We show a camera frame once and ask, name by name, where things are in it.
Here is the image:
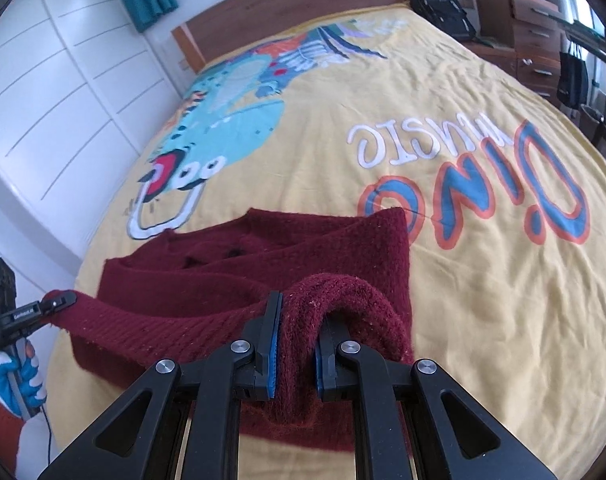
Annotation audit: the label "maroon knitted sweater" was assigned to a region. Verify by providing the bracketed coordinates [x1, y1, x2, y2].
[53, 208, 412, 452]

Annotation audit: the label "orange sleeved left forearm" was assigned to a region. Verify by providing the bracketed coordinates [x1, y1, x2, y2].
[0, 402, 24, 474]

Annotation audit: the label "gloved left hand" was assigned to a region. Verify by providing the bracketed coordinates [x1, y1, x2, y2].
[0, 339, 47, 420]

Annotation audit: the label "white wardrobe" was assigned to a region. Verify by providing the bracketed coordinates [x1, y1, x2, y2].
[0, 0, 179, 272]

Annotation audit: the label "yellow dino print bedspread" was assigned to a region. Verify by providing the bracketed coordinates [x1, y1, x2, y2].
[48, 6, 606, 479]

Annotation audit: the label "black hanging bag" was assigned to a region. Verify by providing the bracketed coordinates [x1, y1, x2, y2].
[557, 42, 589, 110]

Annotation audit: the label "wooden drawer chest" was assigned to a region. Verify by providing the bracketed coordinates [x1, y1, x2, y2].
[466, 0, 562, 107]

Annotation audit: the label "black backpack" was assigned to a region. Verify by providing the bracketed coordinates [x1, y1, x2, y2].
[409, 0, 476, 42]

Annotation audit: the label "wooden headboard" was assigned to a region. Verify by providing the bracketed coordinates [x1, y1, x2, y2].
[172, 0, 407, 72]

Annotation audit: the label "black thin cable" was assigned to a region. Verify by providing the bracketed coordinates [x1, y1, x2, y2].
[39, 404, 54, 466]

